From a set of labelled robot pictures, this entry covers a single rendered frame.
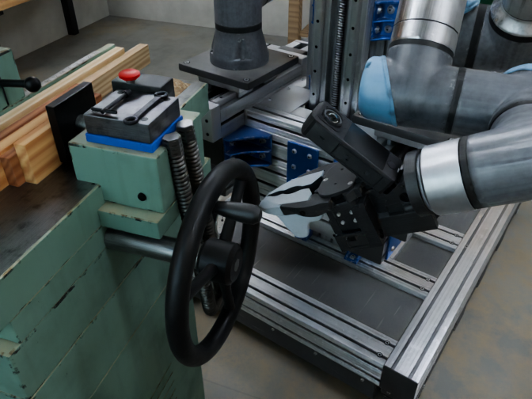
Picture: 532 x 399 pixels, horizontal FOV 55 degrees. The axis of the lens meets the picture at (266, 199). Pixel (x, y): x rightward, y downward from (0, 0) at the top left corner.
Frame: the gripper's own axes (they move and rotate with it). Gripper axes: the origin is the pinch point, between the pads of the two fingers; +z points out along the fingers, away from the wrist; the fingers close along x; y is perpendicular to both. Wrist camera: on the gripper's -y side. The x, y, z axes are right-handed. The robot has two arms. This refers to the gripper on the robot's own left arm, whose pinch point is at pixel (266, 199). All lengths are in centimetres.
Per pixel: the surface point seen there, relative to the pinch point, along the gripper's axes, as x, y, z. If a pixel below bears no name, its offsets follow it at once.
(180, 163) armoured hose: 1.6, -7.4, 10.9
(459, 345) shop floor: 64, 102, 12
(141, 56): 36, -19, 37
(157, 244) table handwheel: -3.9, 1.1, 17.6
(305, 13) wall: 318, 32, 127
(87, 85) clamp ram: 7.5, -20.9, 24.0
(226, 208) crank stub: -4.7, -2.6, 2.2
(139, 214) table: -3.5, -4.0, 17.6
